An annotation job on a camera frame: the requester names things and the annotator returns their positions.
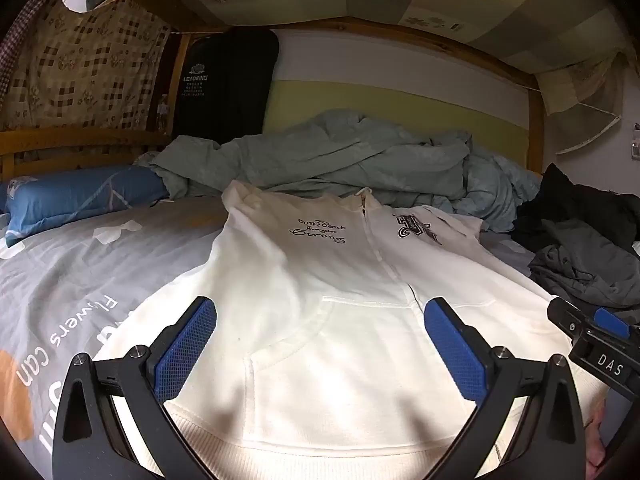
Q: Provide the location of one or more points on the person's right hand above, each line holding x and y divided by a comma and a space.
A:
595, 440

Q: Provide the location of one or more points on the blue pillow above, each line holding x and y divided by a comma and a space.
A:
75, 195

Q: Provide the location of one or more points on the dark grey jacket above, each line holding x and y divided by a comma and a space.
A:
585, 265

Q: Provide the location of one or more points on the black hanging garment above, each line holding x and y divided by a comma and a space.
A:
225, 85

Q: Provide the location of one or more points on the teal duvet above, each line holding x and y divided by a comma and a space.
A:
350, 160

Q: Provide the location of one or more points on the red checked cloth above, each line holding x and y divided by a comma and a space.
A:
15, 40

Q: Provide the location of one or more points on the rattan wooden headboard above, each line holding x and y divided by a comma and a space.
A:
90, 60

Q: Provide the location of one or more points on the wooden bed frame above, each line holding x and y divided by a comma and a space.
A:
75, 142

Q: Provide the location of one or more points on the white zip hoodie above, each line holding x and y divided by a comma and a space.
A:
310, 270

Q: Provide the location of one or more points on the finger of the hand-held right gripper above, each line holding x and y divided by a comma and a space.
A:
567, 317
612, 322

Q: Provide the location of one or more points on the grey printed bed sheet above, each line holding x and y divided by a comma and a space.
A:
75, 280

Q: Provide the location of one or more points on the sheer white curtain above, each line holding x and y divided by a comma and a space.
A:
575, 85

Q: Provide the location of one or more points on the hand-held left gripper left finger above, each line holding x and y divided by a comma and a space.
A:
187, 345

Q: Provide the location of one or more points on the white and green wall pad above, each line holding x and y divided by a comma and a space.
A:
400, 105

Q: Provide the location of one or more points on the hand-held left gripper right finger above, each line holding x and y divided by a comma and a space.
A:
452, 350

